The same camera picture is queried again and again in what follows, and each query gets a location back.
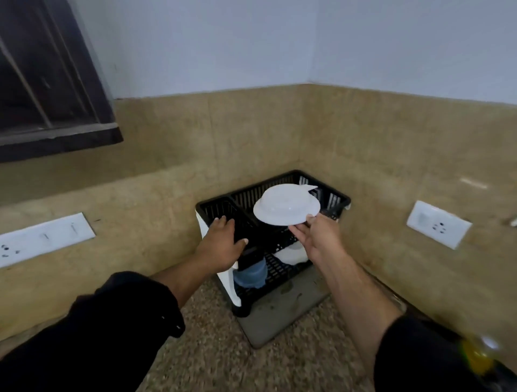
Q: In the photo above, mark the person's right hand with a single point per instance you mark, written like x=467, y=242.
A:
x=321, y=238

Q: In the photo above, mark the person's left hand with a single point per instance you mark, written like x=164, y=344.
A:
x=218, y=246

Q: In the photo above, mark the person's left thumb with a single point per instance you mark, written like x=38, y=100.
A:
x=241, y=244

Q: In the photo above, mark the person's right thumb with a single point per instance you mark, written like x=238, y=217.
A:
x=311, y=220

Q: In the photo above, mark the black plastic dish rack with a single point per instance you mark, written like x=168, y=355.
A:
x=258, y=238

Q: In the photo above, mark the white round plate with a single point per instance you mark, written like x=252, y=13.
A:
x=284, y=206

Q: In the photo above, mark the person's left forearm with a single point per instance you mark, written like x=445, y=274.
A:
x=177, y=278

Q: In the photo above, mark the person's right forearm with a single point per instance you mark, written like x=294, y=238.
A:
x=355, y=299

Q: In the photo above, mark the blue plastic cup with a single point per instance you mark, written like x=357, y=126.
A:
x=250, y=275

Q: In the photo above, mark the white bowl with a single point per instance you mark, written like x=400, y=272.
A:
x=293, y=254

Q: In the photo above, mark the grey drip tray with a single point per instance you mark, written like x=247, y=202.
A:
x=282, y=311

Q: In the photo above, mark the long white socket panel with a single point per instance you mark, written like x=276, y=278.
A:
x=44, y=238

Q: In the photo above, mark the yellow bottle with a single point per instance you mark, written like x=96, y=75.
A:
x=478, y=355

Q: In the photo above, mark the small white wall socket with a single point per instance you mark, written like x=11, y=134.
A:
x=438, y=224

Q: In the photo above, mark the dark wooden window frame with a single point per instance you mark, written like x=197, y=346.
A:
x=52, y=80

